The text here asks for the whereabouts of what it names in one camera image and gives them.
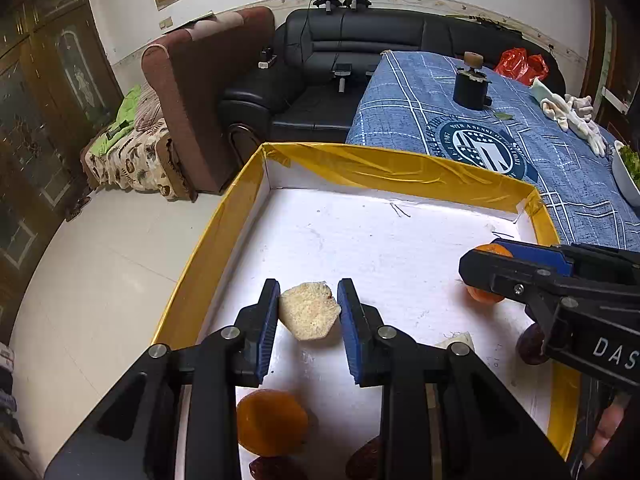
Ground white glove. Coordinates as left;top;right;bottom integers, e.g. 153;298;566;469
530;77;571;131
564;94;607;156

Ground blue checked tablecloth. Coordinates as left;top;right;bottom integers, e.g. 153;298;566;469
346;50;640;253

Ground small pale fruit chunk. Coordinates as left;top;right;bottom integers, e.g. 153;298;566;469
434;330;475;356

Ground wooden glass-door cabinet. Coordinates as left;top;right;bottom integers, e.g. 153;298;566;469
0;0;123;341

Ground white bowl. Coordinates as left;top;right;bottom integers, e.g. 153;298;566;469
612;141;640;208

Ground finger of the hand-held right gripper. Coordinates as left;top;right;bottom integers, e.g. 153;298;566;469
458;249;582;357
492;241;640;281

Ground wooden door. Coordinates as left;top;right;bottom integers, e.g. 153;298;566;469
587;0;640;126

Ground pile of folded cloths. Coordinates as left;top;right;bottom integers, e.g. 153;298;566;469
0;342;31;461

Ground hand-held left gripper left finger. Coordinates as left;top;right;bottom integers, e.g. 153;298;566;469
45;278;281;480

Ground black leather sofa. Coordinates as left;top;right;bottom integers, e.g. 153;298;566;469
219;7;566;143

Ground beige cloth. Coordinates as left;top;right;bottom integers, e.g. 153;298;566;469
187;10;246;36

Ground leaf-patterned blanket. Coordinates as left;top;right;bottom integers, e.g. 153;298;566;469
81;85;193;201

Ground yellow-edged white box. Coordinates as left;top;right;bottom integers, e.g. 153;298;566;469
150;142;581;480

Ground dark maroon round fruit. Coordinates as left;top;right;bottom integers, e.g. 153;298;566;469
248;455;297;480
345;435;383;480
516;322;550;366

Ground black jar with wooden lid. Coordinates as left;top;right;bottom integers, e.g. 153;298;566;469
452;51;493;109

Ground person's right hand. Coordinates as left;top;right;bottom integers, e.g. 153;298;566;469
585;394;632;467

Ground brown armchair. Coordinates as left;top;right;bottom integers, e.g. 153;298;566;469
141;6;277;196

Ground green leafy vegetable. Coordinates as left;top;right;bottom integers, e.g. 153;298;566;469
618;144;640;186

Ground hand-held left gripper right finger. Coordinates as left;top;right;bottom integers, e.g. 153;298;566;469
336;278;571;480

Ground dark slippers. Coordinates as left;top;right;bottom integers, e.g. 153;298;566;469
65;196;93;222

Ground orange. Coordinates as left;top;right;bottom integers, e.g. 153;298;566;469
236;388;310;457
465;242;516;305

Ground red plastic bag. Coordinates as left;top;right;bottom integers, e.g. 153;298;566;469
494;47;550;86

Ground beige fruit chunk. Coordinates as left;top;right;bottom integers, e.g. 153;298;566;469
278;282;342;342

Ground green cloth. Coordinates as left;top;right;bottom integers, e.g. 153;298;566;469
90;85;143;156

